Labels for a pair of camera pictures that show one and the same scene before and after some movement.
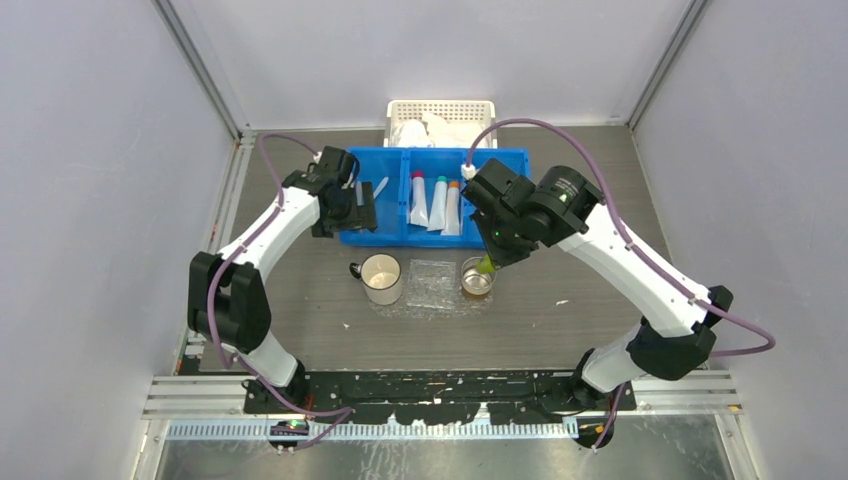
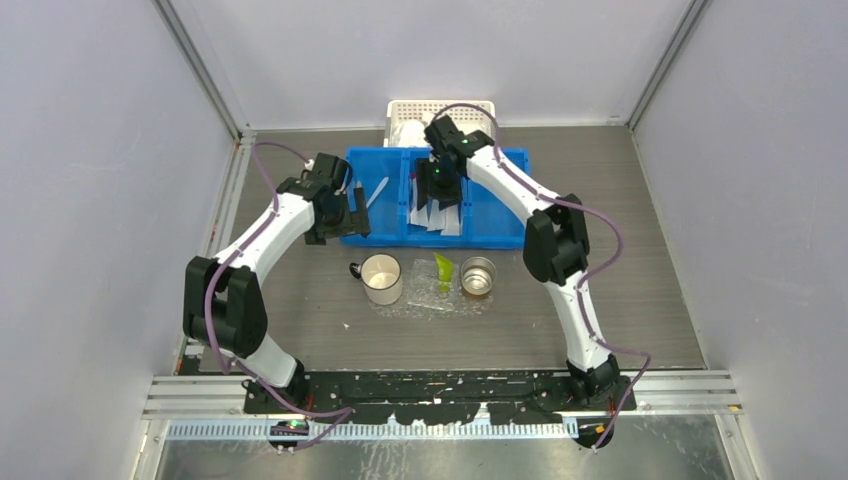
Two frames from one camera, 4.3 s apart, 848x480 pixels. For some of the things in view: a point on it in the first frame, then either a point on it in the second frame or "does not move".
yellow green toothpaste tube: [485, 266] to [444, 268]
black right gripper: [502, 257] to [427, 186]
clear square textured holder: [432, 284] does not move
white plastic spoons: [380, 187] does not move
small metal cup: [474, 282] does not move
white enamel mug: [381, 275] does not move
